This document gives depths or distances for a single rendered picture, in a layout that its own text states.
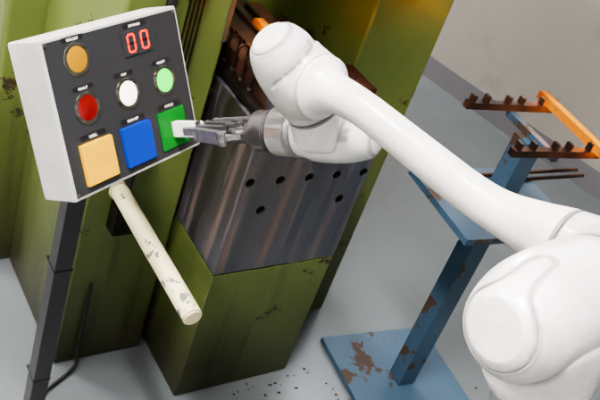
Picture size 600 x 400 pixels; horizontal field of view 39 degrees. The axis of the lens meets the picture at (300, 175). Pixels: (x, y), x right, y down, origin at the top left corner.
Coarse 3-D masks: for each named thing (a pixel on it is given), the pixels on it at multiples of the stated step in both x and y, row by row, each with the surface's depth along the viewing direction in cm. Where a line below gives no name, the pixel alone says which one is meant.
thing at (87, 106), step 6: (84, 96) 146; (90, 96) 147; (84, 102) 146; (90, 102) 147; (84, 108) 146; (90, 108) 147; (96, 108) 149; (84, 114) 146; (90, 114) 147; (90, 120) 148
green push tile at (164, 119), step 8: (160, 112) 162; (168, 112) 164; (176, 112) 165; (184, 112) 167; (160, 120) 162; (168, 120) 164; (176, 120) 166; (184, 120) 167; (160, 128) 162; (168, 128) 164; (168, 136) 164; (168, 144) 164; (176, 144) 166
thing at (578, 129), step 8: (544, 96) 232; (552, 96) 233; (552, 104) 230; (560, 104) 230; (560, 112) 227; (568, 112) 227; (560, 120) 227; (568, 120) 225; (576, 120) 225; (568, 128) 225; (576, 128) 222; (584, 128) 222; (584, 136) 220; (592, 136) 220
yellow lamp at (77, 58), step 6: (72, 48) 143; (78, 48) 144; (72, 54) 143; (78, 54) 144; (84, 54) 146; (72, 60) 143; (78, 60) 144; (84, 60) 146; (72, 66) 144; (78, 66) 144; (84, 66) 146
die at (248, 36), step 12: (240, 0) 227; (240, 12) 221; (264, 12) 227; (240, 24) 217; (252, 24) 217; (228, 36) 212; (252, 36) 213; (228, 60) 209; (240, 60) 204; (240, 72) 204; (252, 72) 200; (264, 96) 196
